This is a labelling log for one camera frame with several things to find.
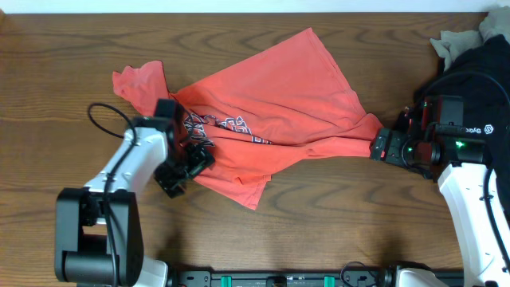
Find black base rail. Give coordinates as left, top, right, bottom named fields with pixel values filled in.
left=178, top=269, right=377, bottom=287

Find orange red t-shirt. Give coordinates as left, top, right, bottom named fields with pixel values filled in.
left=112, top=29, right=381, bottom=209

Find grey cloth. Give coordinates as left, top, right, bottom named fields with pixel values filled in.
left=430, top=6, right=509, bottom=71

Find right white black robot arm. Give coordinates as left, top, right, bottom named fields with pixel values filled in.
left=371, top=123, right=509, bottom=286

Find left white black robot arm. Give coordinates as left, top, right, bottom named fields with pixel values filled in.
left=54, top=117, right=214, bottom=286

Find black garment with logo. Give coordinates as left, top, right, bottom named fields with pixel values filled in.
left=414, top=35, right=509, bottom=216

